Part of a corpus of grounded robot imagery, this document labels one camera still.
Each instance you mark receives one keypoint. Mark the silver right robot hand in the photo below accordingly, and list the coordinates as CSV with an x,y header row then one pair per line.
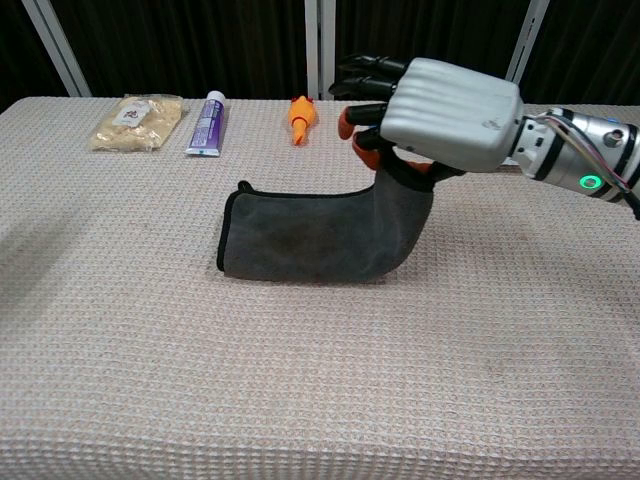
x,y
450,115

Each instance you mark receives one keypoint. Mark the green cloth with grey underside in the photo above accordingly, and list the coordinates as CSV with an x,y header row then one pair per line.
x,y
310,235

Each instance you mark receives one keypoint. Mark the orange rubber chicken toy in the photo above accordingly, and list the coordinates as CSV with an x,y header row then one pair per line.
x,y
301,117

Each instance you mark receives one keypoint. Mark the purple toothpaste tube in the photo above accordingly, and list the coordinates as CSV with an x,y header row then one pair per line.
x,y
207,127

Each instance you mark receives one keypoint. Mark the black curtain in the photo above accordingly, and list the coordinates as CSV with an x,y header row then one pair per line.
x,y
200,45

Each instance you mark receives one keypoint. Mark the clear bag of beige snacks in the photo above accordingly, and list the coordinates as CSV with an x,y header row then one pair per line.
x,y
135,125

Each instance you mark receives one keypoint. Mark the beige waffle tablecloth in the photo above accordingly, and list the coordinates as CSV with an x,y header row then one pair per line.
x,y
200,400

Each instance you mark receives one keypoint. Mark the white metal frame post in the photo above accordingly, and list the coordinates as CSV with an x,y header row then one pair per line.
x,y
60,50
530,40
320,50

